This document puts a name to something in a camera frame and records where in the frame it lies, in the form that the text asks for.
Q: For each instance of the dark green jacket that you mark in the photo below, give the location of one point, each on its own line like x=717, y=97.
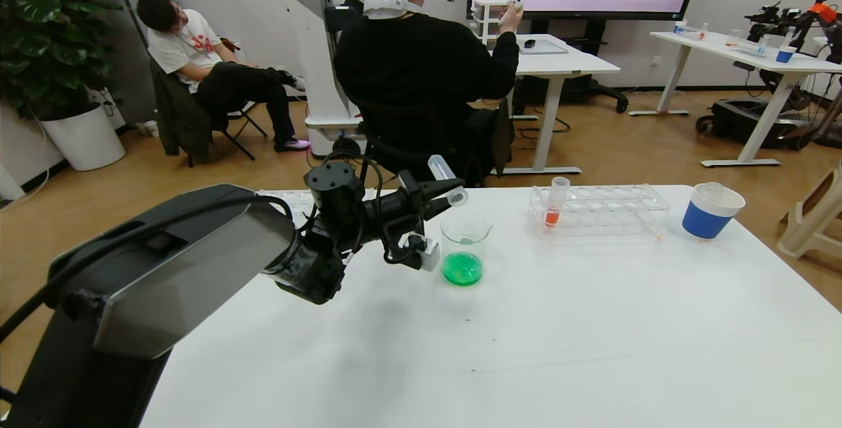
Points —
x=174, y=109

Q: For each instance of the white neck band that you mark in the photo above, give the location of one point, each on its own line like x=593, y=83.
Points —
x=388, y=4

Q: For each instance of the black office chair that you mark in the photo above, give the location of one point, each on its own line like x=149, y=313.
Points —
x=427, y=145

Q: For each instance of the grey tablet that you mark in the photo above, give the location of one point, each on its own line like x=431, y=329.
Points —
x=543, y=48

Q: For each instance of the person in black sweater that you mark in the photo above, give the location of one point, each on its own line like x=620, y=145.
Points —
x=421, y=79

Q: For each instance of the black display stand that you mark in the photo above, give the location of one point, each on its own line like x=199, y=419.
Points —
x=579, y=86

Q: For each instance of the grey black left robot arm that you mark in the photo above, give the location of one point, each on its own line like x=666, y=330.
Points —
x=164, y=270

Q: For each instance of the black orange robot arm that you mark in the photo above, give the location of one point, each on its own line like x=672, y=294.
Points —
x=796, y=20

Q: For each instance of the small blue cup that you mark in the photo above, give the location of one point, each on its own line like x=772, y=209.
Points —
x=783, y=55

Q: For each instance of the green leafy plant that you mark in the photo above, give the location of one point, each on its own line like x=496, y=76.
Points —
x=46, y=33

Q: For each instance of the white robot tower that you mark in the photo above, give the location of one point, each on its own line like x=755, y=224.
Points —
x=322, y=73

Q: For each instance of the white drawer organizer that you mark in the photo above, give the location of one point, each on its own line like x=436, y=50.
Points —
x=487, y=20

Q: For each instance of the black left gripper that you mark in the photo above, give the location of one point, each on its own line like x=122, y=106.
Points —
x=412, y=196

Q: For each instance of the clear acrylic test tube rack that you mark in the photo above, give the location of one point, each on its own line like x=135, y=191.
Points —
x=612, y=214
x=289, y=204

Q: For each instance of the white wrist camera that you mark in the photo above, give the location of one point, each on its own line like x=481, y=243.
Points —
x=424, y=252

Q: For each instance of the white desk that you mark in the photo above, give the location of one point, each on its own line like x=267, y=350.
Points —
x=743, y=63
x=559, y=66

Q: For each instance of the black folding chair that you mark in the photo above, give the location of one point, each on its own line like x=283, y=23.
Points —
x=243, y=125

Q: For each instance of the person in white shirt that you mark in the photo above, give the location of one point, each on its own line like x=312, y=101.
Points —
x=217, y=66

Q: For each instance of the beige plastic stool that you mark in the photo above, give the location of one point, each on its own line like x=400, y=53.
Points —
x=816, y=217

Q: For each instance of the blue white paper cup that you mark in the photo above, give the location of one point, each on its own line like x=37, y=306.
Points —
x=705, y=221

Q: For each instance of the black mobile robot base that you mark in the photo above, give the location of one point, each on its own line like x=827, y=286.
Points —
x=750, y=125

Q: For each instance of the clear glass beaker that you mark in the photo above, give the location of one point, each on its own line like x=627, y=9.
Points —
x=464, y=260

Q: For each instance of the blue pigment test tube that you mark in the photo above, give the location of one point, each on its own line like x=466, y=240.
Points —
x=442, y=168

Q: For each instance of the red pigment test tube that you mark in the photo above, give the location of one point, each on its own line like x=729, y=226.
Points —
x=554, y=208

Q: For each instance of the white handheld controller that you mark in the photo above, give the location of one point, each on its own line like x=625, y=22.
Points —
x=513, y=7

